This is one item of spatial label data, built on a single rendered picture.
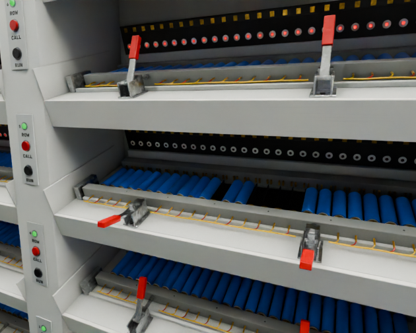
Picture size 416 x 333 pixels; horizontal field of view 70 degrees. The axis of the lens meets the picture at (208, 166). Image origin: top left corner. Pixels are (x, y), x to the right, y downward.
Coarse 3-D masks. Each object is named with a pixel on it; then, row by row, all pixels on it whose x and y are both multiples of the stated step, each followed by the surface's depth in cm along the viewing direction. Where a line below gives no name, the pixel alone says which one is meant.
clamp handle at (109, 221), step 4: (132, 208) 46; (124, 212) 46; (128, 212) 46; (132, 212) 46; (112, 216) 43; (116, 216) 43; (120, 216) 43; (124, 216) 44; (100, 220) 41; (104, 220) 41; (108, 220) 41; (112, 220) 42; (116, 220) 43; (120, 220) 43; (100, 224) 40; (104, 224) 40; (108, 224) 41; (112, 224) 42
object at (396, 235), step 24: (96, 192) 54; (120, 192) 52; (144, 192) 51; (216, 216) 45; (240, 216) 44; (264, 216) 42; (288, 216) 41; (312, 216) 40; (384, 240) 37; (408, 240) 35
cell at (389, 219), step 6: (378, 198) 44; (384, 198) 43; (390, 198) 43; (384, 204) 42; (390, 204) 41; (384, 210) 41; (390, 210) 40; (384, 216) 40; (390, 216) 39; (384, 222) 39; (390, 222) 38; (396, 222) 38
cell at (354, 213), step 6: (354, 192) 45; (348, 198) 45; (354, 198) 43; (360, 198) 44; (348, 204) 43; (354, 204) 42; (360, 204) 42; (348, 210) 42; (354, 210) 41; (360, 210) 41; (348, 216) 41; (354, 216) 40; (360, 216) 40
